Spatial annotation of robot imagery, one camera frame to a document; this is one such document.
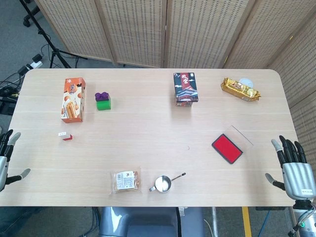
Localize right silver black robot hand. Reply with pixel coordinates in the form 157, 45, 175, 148
265, 135, 315, 199

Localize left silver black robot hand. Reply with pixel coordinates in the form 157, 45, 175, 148
0, 129, 32, 192

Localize small red white stamp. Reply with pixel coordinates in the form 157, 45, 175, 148
58, 132, 74, 142

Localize red ink pad clear lid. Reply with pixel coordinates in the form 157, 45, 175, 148
211, 125, 254, 164

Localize orange egg roll box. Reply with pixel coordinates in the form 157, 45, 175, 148
60, 77, 87, 123

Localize silver table leg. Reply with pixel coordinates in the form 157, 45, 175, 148
211, 206, 219, 237

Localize white power strip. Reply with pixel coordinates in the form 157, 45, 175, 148
17, 60, 43, 74

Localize gold biscuit packet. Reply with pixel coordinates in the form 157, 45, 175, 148
220, 77, 261, 102

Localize white round disc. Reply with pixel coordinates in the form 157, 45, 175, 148
238, 78, 255, 89

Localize green toy block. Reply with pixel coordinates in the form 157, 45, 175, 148
96, 95, 112, 111

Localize purple toy block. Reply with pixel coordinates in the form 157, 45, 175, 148
94, 91, 110, 102

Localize black tripod stand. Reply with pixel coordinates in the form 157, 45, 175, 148
19, 0, 87, 69

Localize packaged cake slice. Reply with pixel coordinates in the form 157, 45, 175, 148
110, 166, 143, 195

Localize dark printed palace box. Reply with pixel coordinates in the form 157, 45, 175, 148
173, 72, 200, 107

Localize black chair caster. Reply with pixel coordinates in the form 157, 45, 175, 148
23, 6, 40, 28

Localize grey robot torso base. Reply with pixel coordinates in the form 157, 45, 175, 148
98, 206, 205, 237

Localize rattan folding screen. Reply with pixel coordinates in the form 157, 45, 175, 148
34, 0, 316, 218

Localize blue floor cable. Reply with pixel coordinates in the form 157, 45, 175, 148
259, 209, 272, 237

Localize black floor cables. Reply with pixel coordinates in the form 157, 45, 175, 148
0, 71, 25, 115

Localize steel cup with long handle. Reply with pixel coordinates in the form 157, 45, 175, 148
148, 172, 187, 194

